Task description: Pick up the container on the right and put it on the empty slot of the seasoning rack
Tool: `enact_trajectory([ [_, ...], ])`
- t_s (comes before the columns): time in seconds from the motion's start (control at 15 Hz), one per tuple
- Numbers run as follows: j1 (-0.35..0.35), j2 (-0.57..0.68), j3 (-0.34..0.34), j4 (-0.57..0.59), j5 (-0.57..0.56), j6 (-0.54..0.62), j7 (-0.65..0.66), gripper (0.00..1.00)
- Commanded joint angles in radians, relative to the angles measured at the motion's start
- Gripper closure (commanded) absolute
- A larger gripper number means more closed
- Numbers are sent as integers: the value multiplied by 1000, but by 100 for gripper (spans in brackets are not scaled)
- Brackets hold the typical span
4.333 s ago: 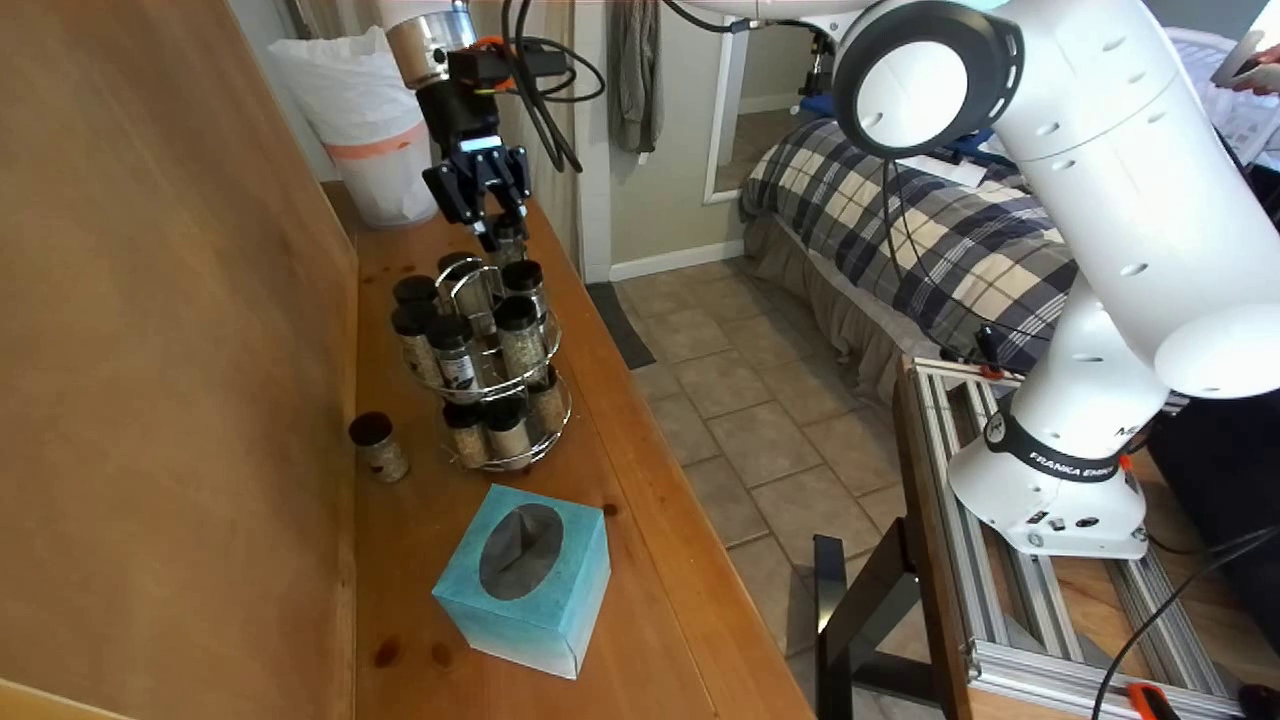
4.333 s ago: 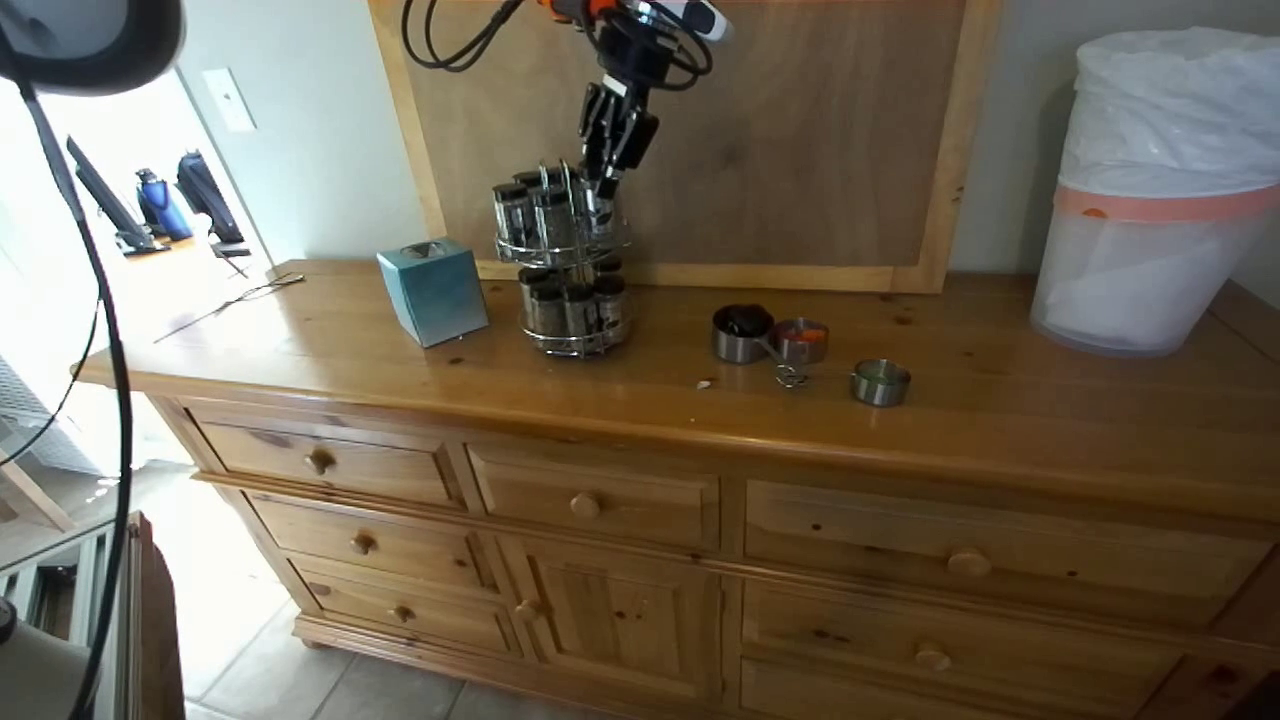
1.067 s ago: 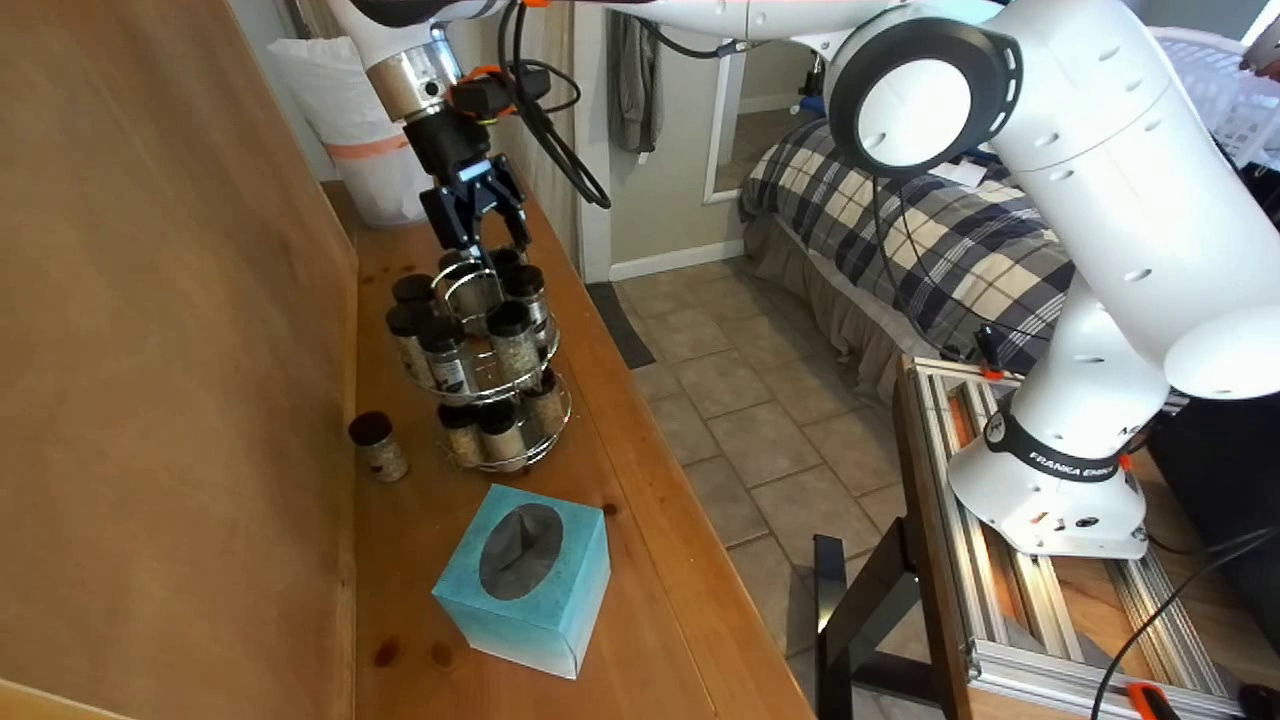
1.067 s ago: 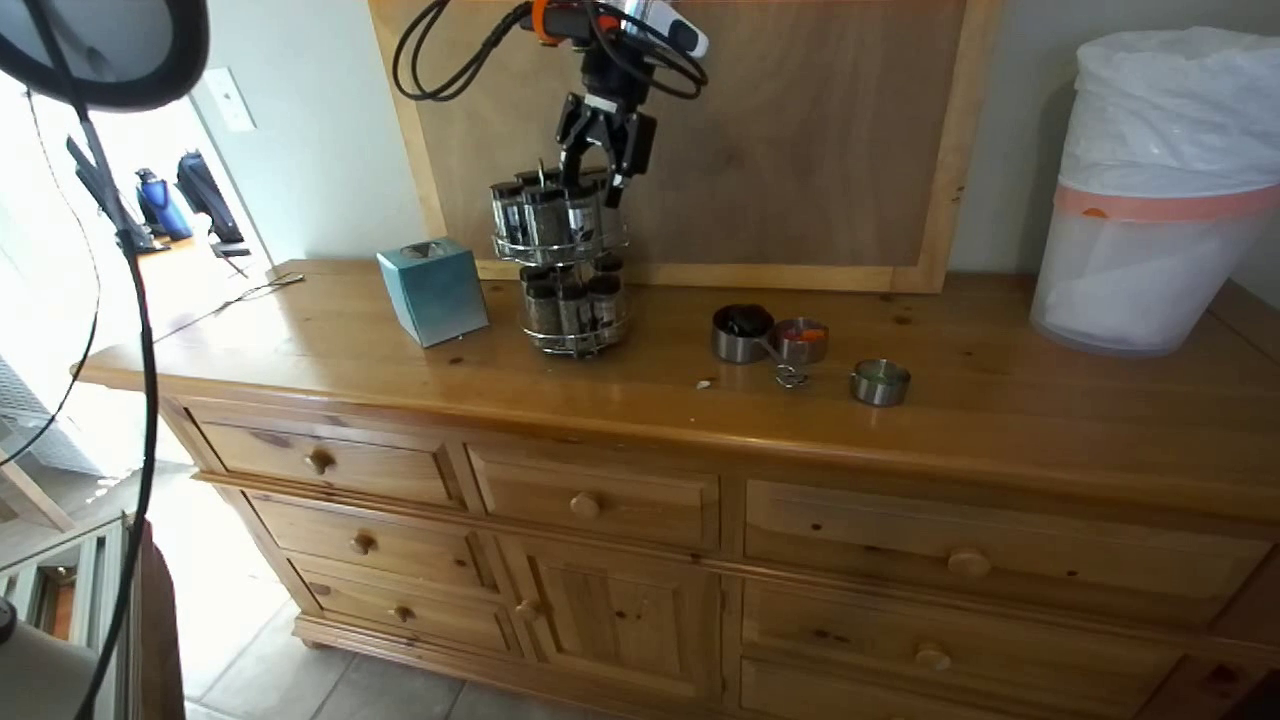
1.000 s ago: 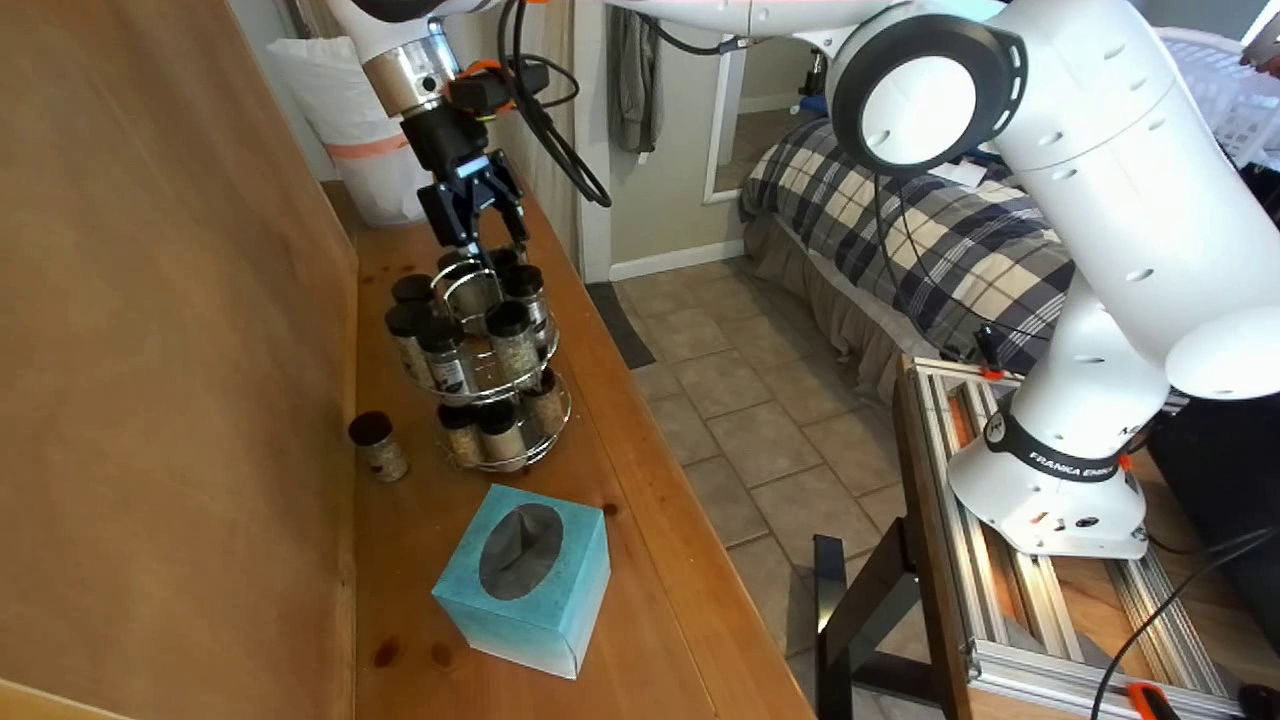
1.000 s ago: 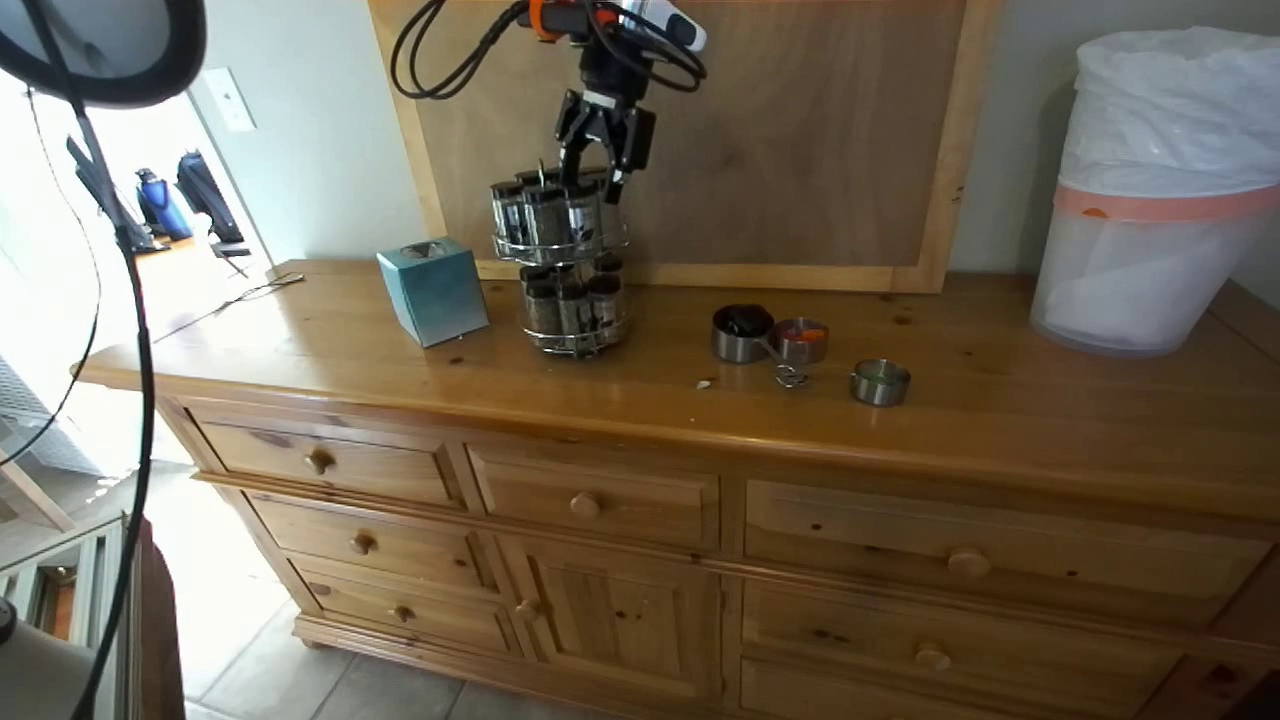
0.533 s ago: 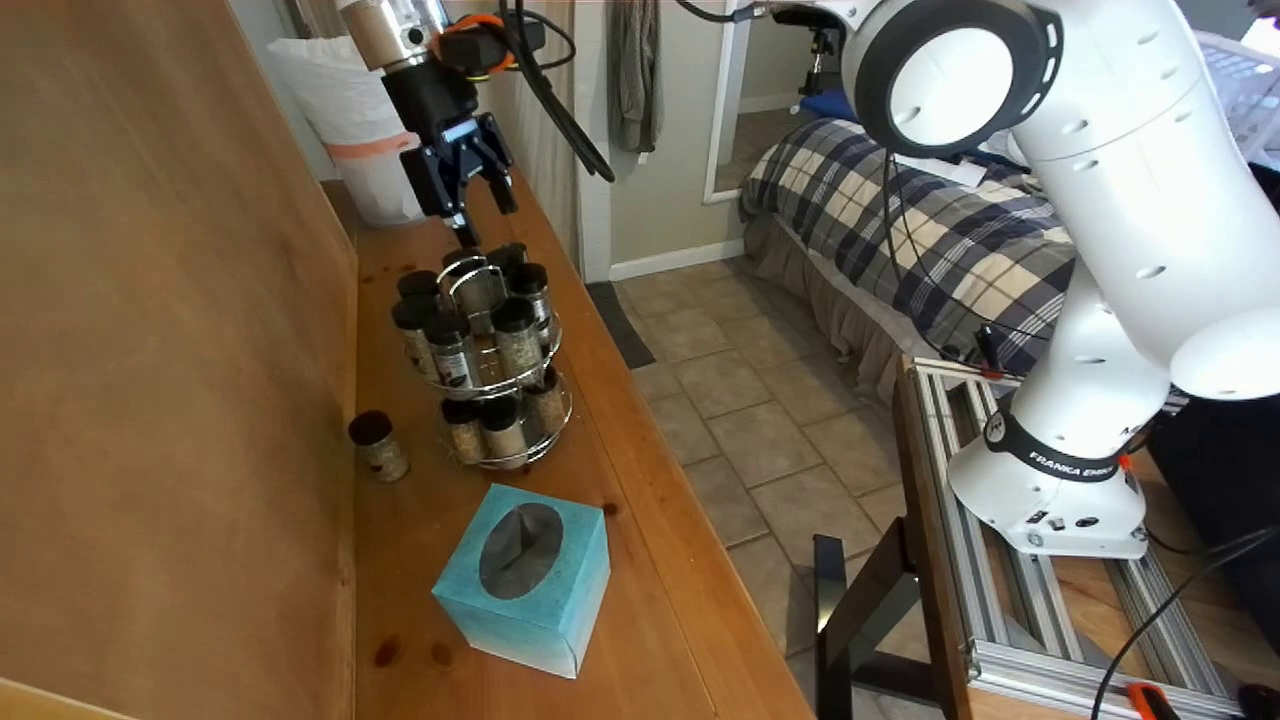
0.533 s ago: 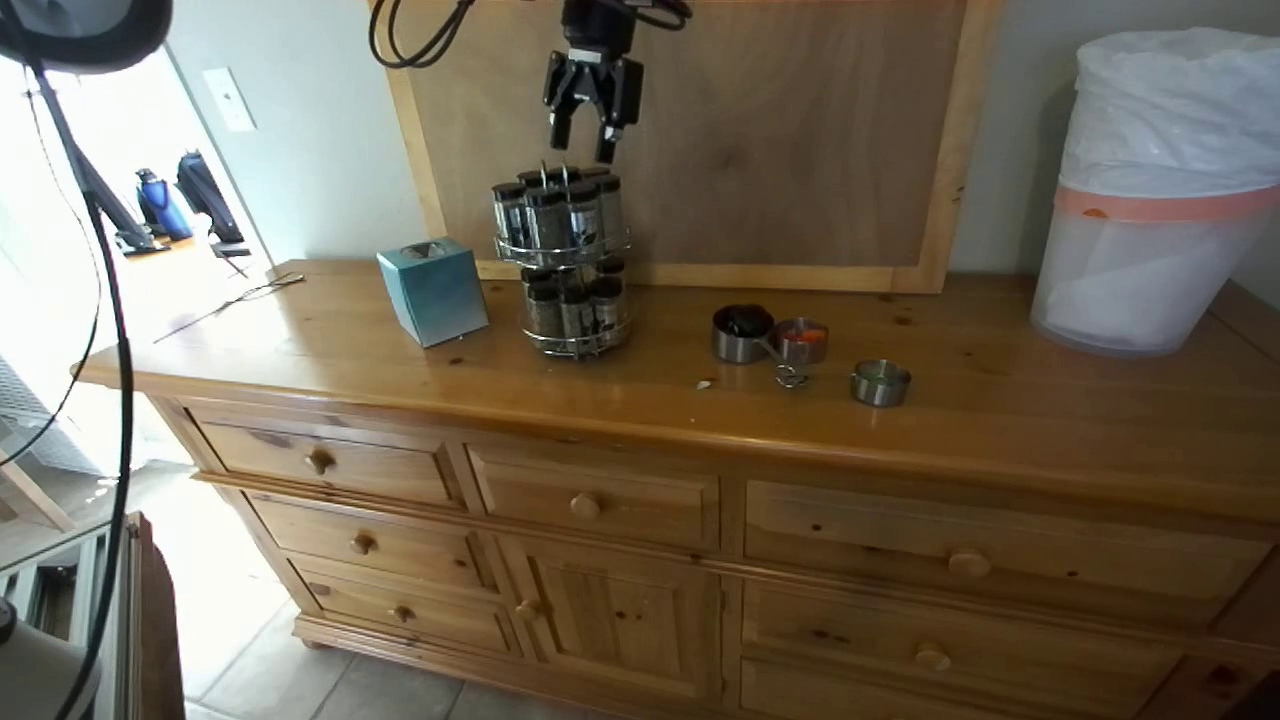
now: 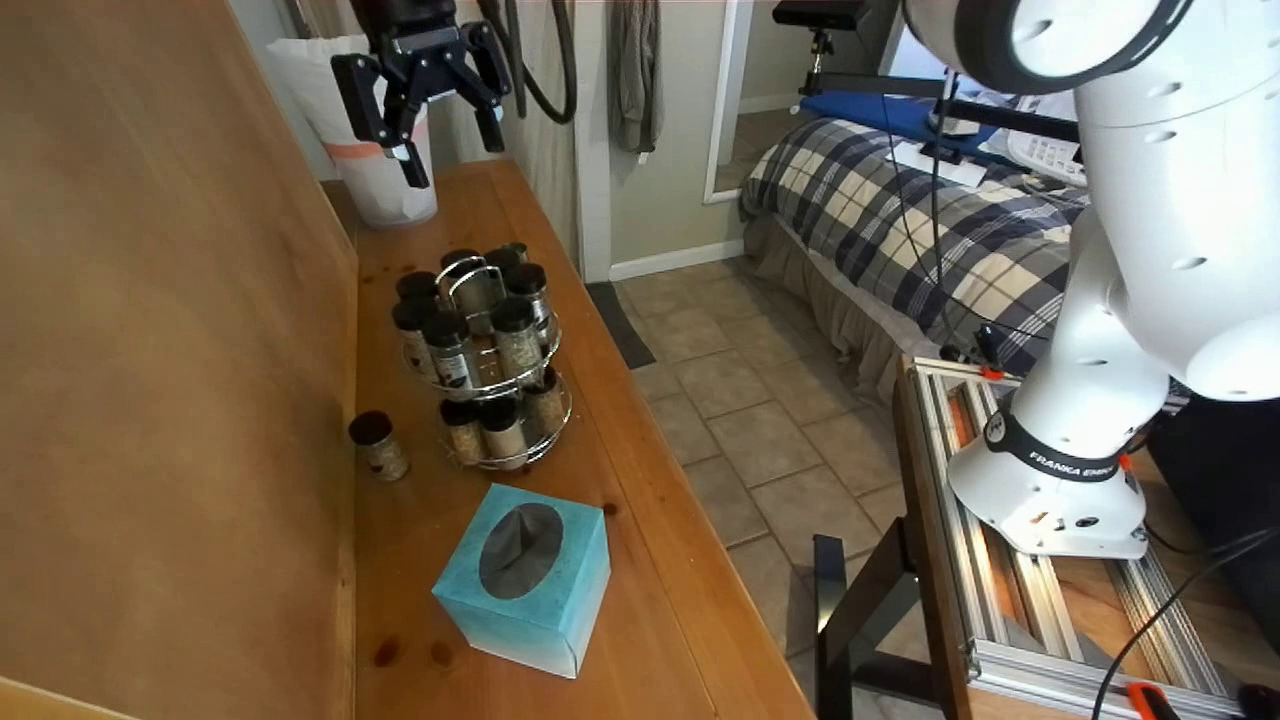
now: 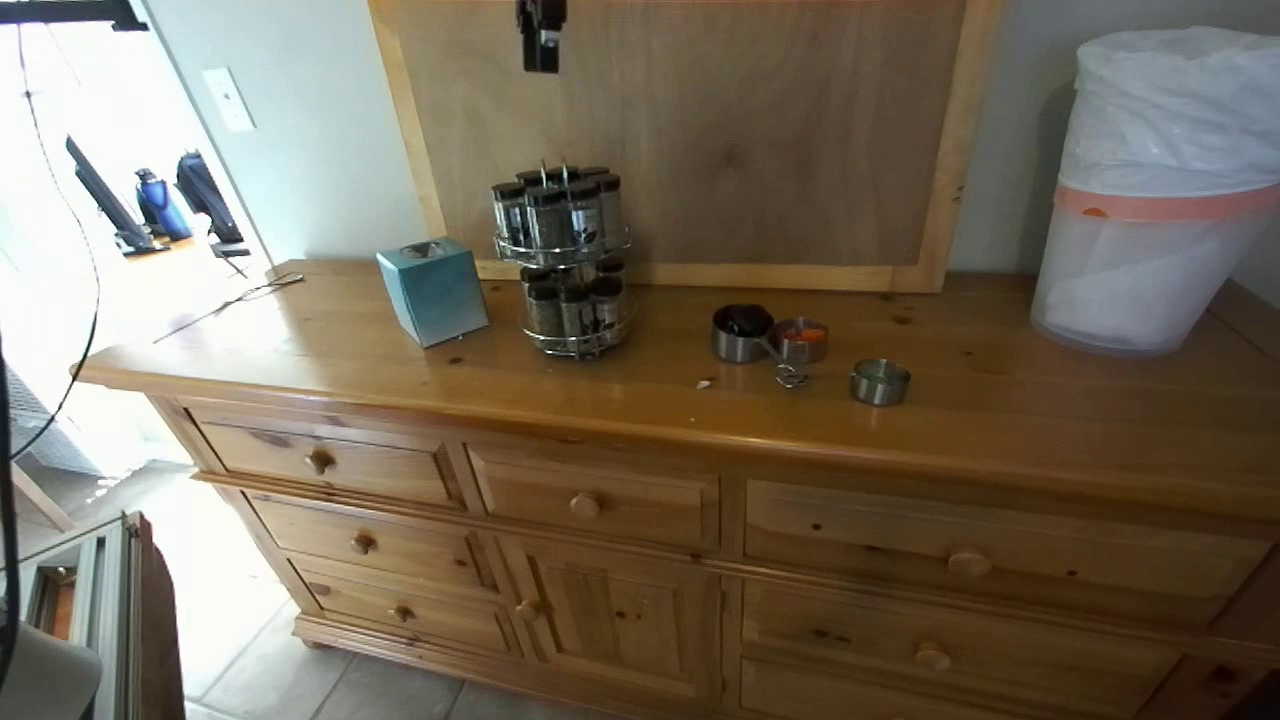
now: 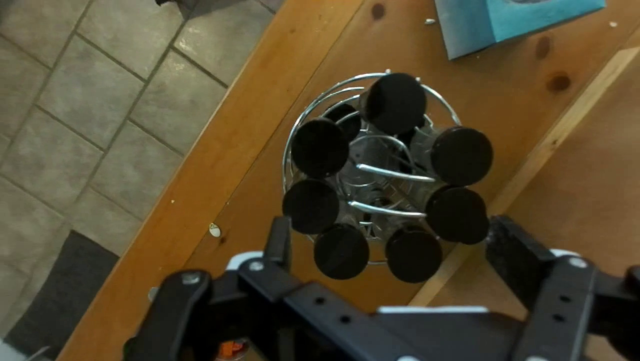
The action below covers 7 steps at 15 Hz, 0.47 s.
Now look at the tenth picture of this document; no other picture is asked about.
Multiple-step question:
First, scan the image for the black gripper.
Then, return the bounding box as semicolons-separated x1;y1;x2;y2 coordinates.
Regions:
517;0;571;76

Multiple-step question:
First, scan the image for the large plywood board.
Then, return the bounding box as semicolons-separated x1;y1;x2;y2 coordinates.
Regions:
364;0;1004;295

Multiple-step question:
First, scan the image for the teal tissue box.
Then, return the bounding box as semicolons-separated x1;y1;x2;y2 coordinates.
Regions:
373;236;491;352

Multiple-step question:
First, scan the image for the steel cup with dark inside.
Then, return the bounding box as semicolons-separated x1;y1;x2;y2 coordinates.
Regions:
710;300;782;370

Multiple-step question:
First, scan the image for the dark navy bottle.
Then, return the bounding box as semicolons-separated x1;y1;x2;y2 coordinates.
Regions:
174;147;257;262

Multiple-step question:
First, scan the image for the steel cup with red inside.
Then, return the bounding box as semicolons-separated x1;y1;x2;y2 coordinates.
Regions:
770;317;831;391

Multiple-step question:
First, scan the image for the blue bottle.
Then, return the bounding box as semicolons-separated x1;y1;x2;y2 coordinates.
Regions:
131;166;195;248

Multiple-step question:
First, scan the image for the black tilted stand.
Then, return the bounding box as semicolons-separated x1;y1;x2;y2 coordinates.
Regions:
62;131;165;262

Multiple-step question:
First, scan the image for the small plain steel cup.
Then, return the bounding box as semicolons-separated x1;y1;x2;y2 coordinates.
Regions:
847;352;916;408

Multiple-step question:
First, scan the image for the black overhead bar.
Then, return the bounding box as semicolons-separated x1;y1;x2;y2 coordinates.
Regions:
0;0;151;36

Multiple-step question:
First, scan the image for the pine wood dresser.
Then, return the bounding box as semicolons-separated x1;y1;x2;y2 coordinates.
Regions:
77;256;1280;720

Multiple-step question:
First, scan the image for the white lined trash bin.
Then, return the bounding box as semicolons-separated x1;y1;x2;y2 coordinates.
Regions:
1027;22;1280;362

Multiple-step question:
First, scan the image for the chrome wire spice rack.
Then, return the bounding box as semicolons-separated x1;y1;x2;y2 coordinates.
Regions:
490;162;640;364

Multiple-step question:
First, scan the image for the white light switch plate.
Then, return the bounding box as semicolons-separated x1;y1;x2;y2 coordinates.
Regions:
195;61;261;138

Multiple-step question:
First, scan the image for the thin grey cord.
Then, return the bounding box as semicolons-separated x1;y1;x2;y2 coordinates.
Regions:
150;262;313;349

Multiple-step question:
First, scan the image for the thin black hanging cable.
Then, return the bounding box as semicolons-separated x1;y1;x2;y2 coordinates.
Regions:
4;26;107;466

